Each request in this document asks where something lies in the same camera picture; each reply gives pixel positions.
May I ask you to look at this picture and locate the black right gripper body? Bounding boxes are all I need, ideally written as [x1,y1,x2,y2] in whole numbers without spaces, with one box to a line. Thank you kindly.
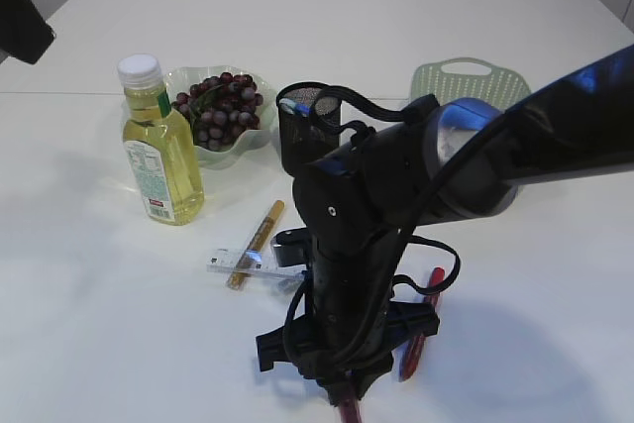
[256,155,441,406]

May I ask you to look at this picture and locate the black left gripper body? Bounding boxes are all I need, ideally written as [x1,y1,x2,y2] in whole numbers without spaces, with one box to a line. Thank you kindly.
[1,0,55,64]

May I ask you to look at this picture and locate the pink scissors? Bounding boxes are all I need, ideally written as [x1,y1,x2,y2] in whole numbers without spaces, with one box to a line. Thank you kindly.
[337,383,362,423]

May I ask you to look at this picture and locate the clear plastic ruler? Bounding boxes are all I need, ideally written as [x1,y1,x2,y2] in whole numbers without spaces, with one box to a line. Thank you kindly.
[205,248,305,279]

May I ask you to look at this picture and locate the yellow tea bottle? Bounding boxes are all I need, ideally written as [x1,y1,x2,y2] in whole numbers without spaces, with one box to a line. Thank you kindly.
[117,53,204,226]

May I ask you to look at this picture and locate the purple grape bunch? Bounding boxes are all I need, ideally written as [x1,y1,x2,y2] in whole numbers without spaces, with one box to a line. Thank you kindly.
[171,71,264,152]

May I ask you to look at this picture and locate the blue scissors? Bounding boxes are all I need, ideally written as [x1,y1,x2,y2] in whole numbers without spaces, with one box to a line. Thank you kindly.
[278,98,310,118]

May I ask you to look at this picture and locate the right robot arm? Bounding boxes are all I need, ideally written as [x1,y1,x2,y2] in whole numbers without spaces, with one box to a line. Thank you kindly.
[256,48,633,406]

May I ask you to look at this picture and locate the silver marker pen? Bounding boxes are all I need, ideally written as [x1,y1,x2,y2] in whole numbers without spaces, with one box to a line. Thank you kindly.
[275,273,304,295]

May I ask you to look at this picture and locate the red marker pen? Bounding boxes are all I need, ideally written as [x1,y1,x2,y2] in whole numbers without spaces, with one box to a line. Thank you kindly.
[399,267,445,381]

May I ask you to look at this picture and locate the gold marker pen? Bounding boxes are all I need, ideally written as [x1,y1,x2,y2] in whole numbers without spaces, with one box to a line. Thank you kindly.
[226,200,285,290]

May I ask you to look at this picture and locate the green wavy glass plate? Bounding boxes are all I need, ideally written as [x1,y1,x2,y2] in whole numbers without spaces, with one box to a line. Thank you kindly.
[165,65,275,166]

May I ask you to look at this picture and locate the black mesh pen cup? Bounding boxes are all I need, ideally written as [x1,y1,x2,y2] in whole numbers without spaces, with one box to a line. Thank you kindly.
[275,81,340,176]

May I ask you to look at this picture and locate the green woven plastic basket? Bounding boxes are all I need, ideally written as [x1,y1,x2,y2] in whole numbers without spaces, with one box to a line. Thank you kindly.
[409,57,531,111]

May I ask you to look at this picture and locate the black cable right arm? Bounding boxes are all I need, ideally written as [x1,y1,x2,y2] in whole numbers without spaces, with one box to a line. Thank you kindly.
[281,85,516,374]

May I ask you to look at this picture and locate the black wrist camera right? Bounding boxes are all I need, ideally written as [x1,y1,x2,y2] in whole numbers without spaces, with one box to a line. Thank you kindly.
[270,228,312,267]

